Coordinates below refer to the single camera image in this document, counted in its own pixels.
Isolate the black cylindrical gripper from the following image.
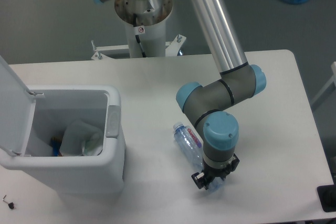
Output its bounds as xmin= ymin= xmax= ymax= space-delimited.
xmin=191 ymin=154 xmax=240 ymax=190

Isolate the clear plastic water bottle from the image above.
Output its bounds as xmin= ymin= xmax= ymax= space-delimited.
xmin=172 ymin=121 xmax=226 ymax=193

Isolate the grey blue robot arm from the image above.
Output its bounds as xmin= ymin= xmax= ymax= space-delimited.
xmin=94 ymin=0 xmax=266 ymax=189

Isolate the white open trash can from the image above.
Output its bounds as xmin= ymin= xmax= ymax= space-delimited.
xmin=1 ymin=60 xmax=126 ymax=194

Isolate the black device at table edge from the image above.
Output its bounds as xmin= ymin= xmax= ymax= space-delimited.
xmin=317 ymin=185 xmax=335 ymax=212

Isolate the blue snack packet in bin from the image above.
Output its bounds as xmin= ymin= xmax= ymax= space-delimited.
xmin=51 ymin=137 xmax=62 ymax=156

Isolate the white pedestal base frame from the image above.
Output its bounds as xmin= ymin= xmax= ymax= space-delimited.
xmin=91 ymin=34 xmax=187 ymax=60

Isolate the white furniture frame right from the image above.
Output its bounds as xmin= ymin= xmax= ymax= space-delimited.
xmin=310 ymin=61 xmax=335 ymax=112

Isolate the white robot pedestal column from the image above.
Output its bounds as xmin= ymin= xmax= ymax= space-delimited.
xmin=125 ymin=16 xmax=166 ymax=58

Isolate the black cable on pedestal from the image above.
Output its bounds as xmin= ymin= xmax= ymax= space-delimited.
xmin=132 ymin=13 xmax=147 ymax=58

